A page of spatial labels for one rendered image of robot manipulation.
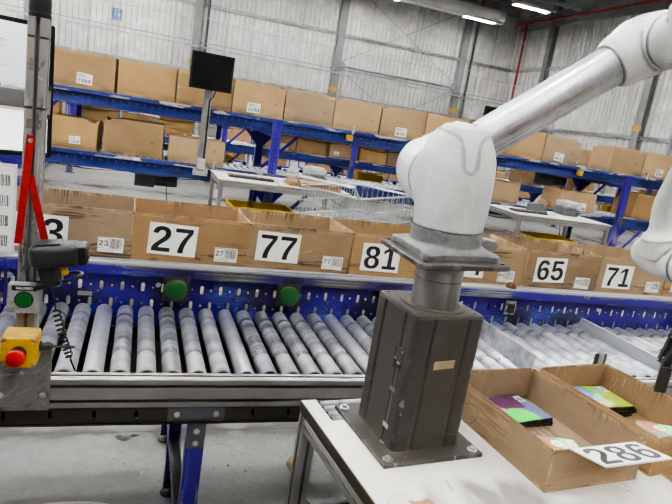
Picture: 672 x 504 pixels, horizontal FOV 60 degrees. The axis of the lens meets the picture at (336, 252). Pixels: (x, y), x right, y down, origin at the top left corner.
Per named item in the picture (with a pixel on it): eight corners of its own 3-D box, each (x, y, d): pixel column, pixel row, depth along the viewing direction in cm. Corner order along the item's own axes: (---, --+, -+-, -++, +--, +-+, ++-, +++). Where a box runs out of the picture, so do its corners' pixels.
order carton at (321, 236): (244, 269, 208) (250, 223, 204) (233, 248, 235) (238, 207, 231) (347, 276, 221) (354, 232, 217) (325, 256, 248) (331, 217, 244)
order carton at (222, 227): (129, 261, 195) (133, 211, 191) (131, 240, 222) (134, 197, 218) (245, 269, 208) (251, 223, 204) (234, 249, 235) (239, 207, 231)
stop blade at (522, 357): (528, 380, 191) (535, 354, 189) (459, 328, 233) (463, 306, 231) (530, 380, 191) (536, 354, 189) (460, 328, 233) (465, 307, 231)
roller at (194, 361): (187, 389, 152) (189, 372, 151) (177, 318, 200) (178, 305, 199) (206, 389, 154) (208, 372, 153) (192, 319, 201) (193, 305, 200)
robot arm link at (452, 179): (421, 230, 118) (439, 121, 113) (401, 213, 135) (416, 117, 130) (496, 238, 120) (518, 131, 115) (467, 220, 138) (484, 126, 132)
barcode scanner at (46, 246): (90, 288, 129) (86, 243, 126) (30, 293, 125) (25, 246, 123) (92, 280, 135) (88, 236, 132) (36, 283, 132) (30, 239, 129)
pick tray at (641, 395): (648, 477, 135) (660, 439, 133) (530, 398, 169) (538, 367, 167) (720, 462, 148) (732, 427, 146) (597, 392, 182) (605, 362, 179)
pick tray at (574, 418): (543, 493, 122) (554, 451, 120) (443, 404, 156) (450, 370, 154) (637, 479, 134) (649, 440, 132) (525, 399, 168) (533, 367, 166)
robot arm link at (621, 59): (395, 163, 132) (377, 154, 153) (426, 223, 137) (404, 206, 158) (692, -10, 130) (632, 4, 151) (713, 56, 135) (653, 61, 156)
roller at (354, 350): (370, 389, 169) (373, 374, 168) (320, 324, 217) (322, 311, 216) (385, 389, 171) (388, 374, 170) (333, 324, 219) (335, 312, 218)
